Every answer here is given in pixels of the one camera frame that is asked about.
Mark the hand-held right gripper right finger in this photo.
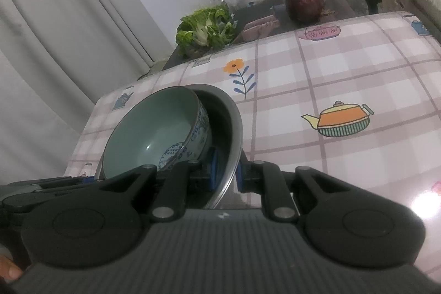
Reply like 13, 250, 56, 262
235, 160, 345, 222

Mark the person's left hand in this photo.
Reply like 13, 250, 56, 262
0, 254, 24, 283

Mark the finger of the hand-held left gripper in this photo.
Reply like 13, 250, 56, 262
34, 176, 104, 193

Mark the white curtain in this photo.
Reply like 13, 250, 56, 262
0, 0, 173, 184

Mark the small steel bowl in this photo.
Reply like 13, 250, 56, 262
96, 84, 244, 211

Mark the checked printed tablecloth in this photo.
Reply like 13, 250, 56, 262
64, 10, 441, 281

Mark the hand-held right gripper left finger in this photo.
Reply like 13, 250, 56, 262
98, 147, 218, 223

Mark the green lettuce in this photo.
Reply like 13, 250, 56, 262
175, 5, 235, 58

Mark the dark low table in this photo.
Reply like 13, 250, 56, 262
162, 0, 356, 71

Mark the green ceramic bowl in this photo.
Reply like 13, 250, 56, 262
102, 86, 213, 179

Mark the pink packet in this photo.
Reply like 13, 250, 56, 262
240, 15, 280, 40

